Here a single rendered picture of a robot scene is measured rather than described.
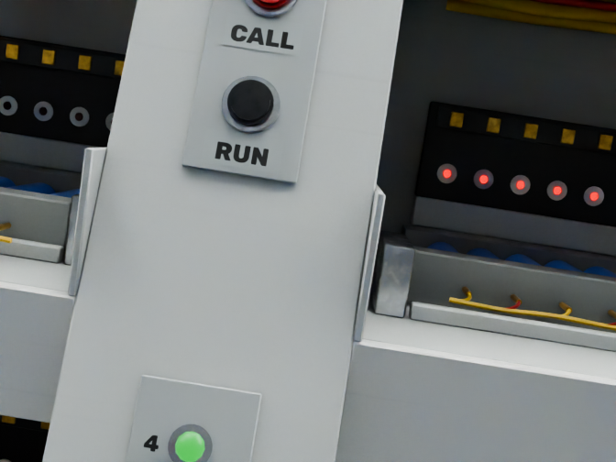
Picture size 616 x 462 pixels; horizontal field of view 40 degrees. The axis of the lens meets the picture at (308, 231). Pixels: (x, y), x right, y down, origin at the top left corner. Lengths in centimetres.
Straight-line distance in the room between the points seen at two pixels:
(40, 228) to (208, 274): 9
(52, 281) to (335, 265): 10
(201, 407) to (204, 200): 7
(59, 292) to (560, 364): 17
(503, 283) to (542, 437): 9
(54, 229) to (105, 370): 8
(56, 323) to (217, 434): 7
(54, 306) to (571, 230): 29
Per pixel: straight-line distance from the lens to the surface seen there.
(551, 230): 48
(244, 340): 28
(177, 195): 29
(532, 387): 29
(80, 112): 49
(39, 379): 30
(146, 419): 28
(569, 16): 47
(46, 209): 35
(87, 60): 49
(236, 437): 28
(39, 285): 31
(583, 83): 54
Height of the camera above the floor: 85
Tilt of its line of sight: 10 degrees up
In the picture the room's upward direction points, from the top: 9 degrees clockwise
